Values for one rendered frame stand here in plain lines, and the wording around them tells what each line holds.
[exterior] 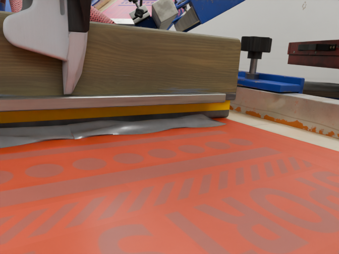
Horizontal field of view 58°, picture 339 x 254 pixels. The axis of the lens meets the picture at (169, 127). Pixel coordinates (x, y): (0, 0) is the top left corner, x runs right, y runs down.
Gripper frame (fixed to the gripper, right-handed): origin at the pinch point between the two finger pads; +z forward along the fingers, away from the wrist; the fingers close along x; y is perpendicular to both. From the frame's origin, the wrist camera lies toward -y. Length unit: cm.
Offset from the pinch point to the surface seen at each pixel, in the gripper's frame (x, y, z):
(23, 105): 2.9, 4.4, 2.0
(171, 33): 1.4, -10.1, -4.6
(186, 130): 4.3, -10.8, 5.1
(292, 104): 6.7, -24.8, 2.7
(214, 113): 0.7, -17.7, 4.5
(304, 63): -42, -100, 0
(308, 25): -109, -200, -24
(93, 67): 1.6, -1.8, -1.0
